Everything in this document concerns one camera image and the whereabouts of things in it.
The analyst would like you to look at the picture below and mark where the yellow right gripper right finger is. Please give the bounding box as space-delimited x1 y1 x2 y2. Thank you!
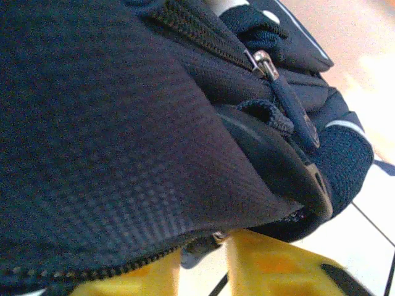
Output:
224 229 374 296

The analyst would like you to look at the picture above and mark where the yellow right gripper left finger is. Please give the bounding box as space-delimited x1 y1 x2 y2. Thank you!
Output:
69 246 183 296

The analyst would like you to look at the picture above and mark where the navy blue backpack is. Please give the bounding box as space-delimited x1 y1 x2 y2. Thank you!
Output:
0 0 376 294

